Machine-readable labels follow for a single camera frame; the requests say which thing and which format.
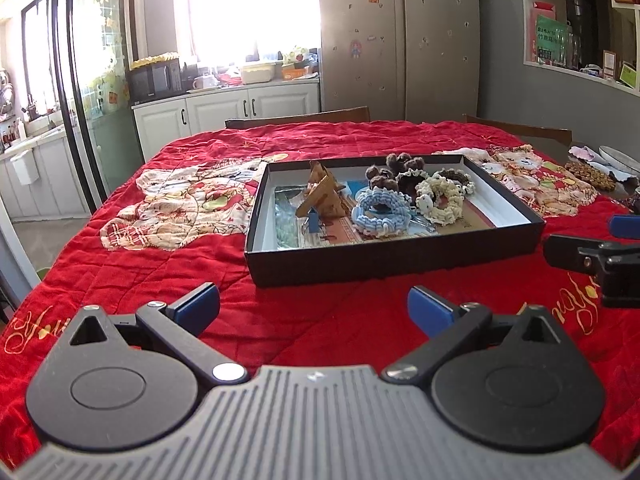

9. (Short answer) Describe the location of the black shallow box tray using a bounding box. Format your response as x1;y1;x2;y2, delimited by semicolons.
245;154;544;287

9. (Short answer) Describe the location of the brown fuzzy hair clip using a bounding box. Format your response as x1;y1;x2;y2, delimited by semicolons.
386;153;425;177

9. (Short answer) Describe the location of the black microwave oven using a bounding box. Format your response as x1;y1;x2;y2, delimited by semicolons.
128;58;182;104

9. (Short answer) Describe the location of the cream lace black scrunchie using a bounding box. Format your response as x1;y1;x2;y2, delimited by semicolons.
433;168;475;196

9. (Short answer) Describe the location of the small dark blue clip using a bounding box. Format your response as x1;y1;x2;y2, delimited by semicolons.
307;208;321;234

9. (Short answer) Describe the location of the brown cream lace scrunchie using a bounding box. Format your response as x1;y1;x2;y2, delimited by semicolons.
396;169;430;202

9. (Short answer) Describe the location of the green paper notice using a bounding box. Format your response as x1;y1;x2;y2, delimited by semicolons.
536;15;568;66

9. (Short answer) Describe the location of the white kitchen cabinet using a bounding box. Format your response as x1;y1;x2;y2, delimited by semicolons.
132;77;320;160

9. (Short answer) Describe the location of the tan triangular hair clip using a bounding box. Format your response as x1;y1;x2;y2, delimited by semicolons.
308;160;346;192

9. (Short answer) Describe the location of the wooden chair right side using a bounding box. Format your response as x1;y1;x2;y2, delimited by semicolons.
463;114;573;148

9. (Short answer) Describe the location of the cream fluffy scrunchie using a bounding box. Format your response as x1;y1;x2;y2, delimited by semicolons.
416;177;464;226

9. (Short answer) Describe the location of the white mug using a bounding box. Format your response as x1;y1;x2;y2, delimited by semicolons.
192;74;218;90

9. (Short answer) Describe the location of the white hanging trash bin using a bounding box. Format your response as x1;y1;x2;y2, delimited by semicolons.
10;148;39;186

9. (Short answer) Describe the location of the dark wooden chair back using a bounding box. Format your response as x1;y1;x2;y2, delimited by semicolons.
224;106;371;130

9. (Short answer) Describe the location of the plate of brown nuts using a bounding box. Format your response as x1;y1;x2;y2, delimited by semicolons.
565;160;616;192

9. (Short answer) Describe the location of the red teddy bear quilt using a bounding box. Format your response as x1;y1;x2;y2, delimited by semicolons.
1;122;639;468

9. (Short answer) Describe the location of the silver double door refrigerator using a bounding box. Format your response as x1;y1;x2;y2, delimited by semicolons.
319;0;480;124

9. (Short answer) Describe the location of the cream storage container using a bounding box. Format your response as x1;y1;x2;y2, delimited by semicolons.
241;62;276;84

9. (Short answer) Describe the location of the light blue knitted scrunchie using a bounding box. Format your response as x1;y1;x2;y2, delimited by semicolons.
352;188;411;238

